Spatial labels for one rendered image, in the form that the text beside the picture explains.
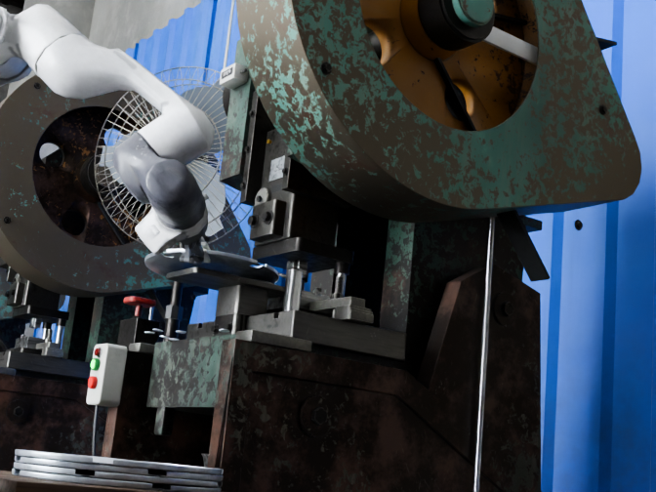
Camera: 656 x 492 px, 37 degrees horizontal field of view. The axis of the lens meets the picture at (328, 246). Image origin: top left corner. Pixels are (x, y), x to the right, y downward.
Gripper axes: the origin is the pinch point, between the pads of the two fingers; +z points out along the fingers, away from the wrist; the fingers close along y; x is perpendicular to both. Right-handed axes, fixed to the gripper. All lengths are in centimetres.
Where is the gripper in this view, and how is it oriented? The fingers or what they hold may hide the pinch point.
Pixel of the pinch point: (201, 252)
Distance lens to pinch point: 197.0
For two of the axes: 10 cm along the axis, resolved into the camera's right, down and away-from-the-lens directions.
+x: -9.9, -0.9, 0.5
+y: 1.0, -9.4, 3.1
